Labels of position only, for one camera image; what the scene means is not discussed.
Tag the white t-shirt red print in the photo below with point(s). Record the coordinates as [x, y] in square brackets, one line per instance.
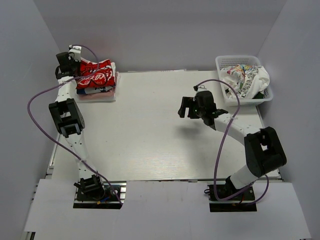
[96, 75]

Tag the folded blue t-shirt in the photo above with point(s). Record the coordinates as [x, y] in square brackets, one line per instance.
[93, 90]

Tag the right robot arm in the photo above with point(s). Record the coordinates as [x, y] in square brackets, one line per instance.
[263, 150]

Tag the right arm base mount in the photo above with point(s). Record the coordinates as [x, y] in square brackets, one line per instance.
[240, 203]

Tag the white cartoon print t-shirt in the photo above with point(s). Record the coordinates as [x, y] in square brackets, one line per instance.
[246, 80]

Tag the white plastic basket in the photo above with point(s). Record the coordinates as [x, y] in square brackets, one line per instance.
[228, 95]

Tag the folded pink t-shirt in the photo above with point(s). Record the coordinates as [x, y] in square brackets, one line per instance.
[100, 95]

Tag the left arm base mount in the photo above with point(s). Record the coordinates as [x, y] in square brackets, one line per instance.
[93, 193]

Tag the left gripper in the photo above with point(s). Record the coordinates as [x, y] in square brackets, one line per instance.
[78, 64]

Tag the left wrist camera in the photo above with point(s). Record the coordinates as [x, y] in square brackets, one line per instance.
[75, 52]

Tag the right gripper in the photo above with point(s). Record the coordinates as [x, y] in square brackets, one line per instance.
[188, 102]

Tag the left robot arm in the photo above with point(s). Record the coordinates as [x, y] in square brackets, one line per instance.
[70, 123]

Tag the dark green t-shirt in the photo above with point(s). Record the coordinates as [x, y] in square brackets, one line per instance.
[259, 96]

